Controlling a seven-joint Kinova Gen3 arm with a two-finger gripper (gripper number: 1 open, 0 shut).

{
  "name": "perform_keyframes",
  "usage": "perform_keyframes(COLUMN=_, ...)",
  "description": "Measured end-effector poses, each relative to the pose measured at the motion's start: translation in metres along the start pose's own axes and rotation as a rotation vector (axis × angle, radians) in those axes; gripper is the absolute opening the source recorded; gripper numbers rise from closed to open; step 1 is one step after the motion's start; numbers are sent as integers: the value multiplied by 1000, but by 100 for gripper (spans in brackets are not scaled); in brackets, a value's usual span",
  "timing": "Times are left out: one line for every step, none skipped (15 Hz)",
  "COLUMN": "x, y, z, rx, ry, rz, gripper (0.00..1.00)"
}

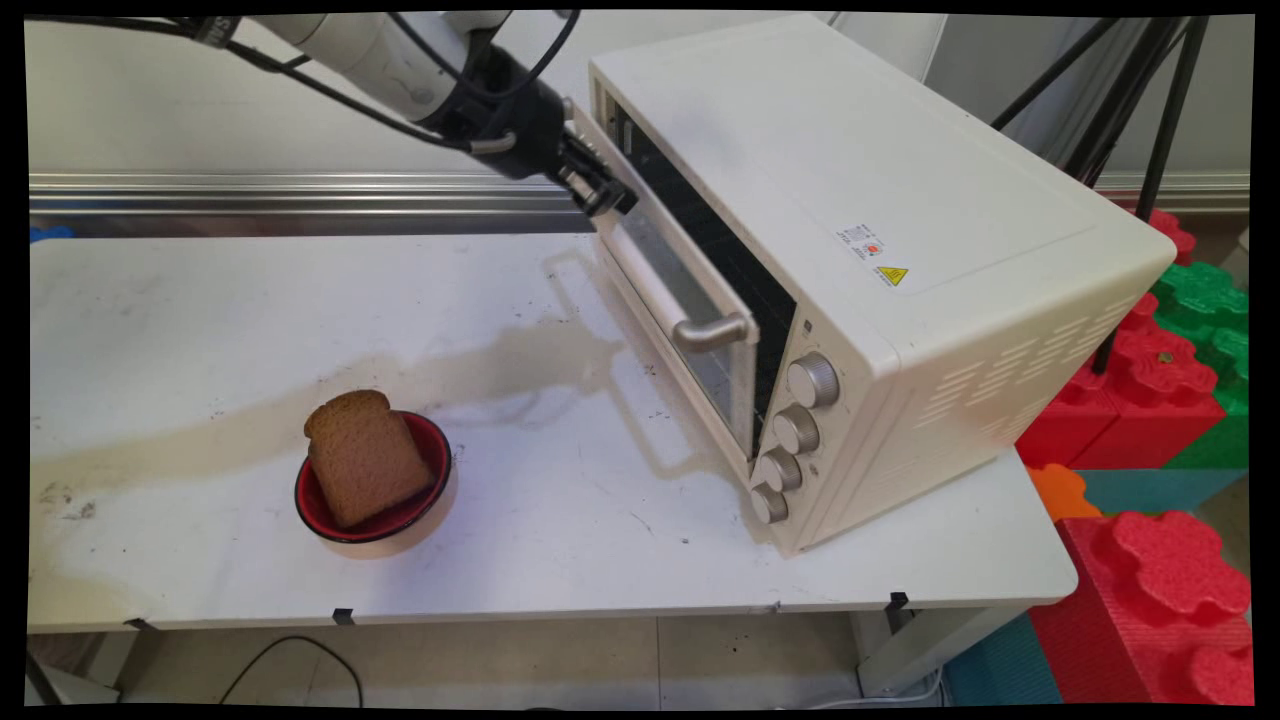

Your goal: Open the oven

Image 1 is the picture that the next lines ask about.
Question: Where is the black camera cable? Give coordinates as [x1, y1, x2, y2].
[388, 12, 583, 103]

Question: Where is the black floor cable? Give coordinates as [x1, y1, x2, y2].
[219, 636, 365, 708]

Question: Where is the large red foam block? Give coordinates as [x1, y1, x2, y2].
[1028, 511, 1256, 707]

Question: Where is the cream toaster oven body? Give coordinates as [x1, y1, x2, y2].
[588, 12, 1179, 557]

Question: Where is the orange foam block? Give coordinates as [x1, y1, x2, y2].
[1025, 464, 1103, 524]

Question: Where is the black tripod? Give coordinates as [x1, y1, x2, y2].
[990, 14, 1213, 377]

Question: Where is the white table leg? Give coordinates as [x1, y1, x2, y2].
[853, 603, 1033, 699]
[83, 630, 143, 693]

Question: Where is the white floor cable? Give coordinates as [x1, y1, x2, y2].
[808, 668, 947, 709]

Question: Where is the teal foam block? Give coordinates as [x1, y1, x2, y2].
[1074, 468, 1249, 517]
[943, 611, 1064, 707]

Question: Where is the small red foam block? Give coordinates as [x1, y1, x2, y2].
[1128, 207, 1199, 268]

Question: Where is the glass oven door with handle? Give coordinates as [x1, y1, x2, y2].
[562, 97, 763, 463]

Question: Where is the green foam block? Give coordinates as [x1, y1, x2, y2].
[1148, 261, 1251, 472]

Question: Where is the white panel behind oven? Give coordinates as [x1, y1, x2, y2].
[828, 12, 951, 87]

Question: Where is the red bowl with black rim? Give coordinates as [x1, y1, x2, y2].
[293, 410, 459, 546]

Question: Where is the brown bread slice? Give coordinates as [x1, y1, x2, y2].
[303, 389, 438, 530]

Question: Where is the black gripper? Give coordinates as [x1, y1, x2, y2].
[418, 44, 641, 219]

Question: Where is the aluminium rail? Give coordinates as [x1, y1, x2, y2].
[28, 171, 1251, 237]

